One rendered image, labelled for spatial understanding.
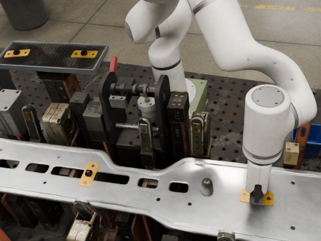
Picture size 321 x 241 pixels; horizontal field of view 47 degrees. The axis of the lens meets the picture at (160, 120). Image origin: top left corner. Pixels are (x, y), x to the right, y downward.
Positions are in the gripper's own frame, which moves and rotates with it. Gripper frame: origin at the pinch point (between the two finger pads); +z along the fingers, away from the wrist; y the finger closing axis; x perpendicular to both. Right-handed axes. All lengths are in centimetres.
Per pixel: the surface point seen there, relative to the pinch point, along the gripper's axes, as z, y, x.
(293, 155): -2.4, -10.7, 8.2
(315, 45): 103, -215, 38
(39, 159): 3, -3, -64
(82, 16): 104, -252, -182
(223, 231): -8.7, 17.1, -6.1
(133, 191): 3.2, 3.3, -32.2
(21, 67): -13, -27, -77
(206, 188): -0.3, 1.6, -12.5
